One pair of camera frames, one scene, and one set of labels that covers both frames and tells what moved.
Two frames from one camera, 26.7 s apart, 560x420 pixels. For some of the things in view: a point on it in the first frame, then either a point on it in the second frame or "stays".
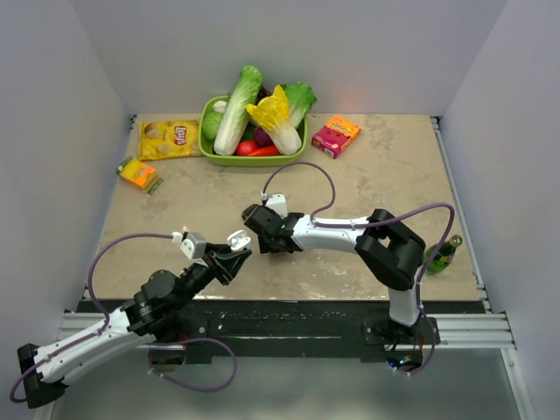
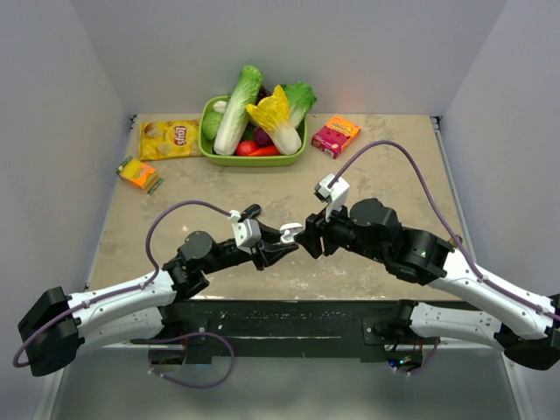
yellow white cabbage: x=272 y=114 stays
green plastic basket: x=207 y=151 stays
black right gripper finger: x=256 y=217 to x=316 y=222
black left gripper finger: x=231 y=262 to x=273 y=253
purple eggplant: x=262 y=138 stays
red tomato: x=244 y=148 stays
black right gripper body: x=267 y=246 to x=338 y=232
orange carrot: x=266 y=150 stays
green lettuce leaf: x=300 y=98 stays
